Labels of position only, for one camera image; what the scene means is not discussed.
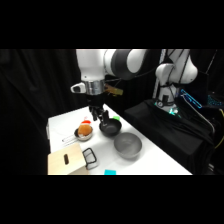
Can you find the blue cube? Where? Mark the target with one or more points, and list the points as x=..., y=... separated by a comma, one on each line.
x=110, y=172

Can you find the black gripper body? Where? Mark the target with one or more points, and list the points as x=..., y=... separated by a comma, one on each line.
x=95, y=101

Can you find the black and white clip frame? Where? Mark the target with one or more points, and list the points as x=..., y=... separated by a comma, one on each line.
x=90, y=158

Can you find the orange plush toy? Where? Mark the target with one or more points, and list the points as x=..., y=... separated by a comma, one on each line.
x=85, y=129

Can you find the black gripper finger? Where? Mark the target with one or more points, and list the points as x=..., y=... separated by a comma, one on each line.
x=94, y=114
x=105, y=117

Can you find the gold wrist camera bracket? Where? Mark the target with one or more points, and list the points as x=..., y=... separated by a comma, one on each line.
x=113, y=89

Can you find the small green light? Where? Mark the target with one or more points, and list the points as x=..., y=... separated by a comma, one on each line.
x=172, y=111

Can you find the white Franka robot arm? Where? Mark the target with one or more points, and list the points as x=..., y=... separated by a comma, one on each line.
x=90, y=66

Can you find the black bowl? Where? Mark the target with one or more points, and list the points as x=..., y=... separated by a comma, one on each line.
x=110, y=129

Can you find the small green object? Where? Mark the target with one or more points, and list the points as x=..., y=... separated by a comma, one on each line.
x=116, y=118

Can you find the black curtain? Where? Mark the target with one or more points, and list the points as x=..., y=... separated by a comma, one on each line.
x=33, y=100

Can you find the small silver pot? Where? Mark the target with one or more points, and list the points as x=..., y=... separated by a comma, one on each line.
x=81, y=135

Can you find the blue lit device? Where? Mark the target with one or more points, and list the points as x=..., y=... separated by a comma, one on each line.
x=192, y=98

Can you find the grey metal bowl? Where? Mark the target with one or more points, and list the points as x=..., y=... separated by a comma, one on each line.
x=128, y=145

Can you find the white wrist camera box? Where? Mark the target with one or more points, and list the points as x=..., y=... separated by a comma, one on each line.
x=78, y=88

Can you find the light wooden box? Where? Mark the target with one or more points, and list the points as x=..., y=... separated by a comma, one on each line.
x=66, y=162

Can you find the black draped robot stand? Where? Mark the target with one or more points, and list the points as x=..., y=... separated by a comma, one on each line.
x=173, y=136

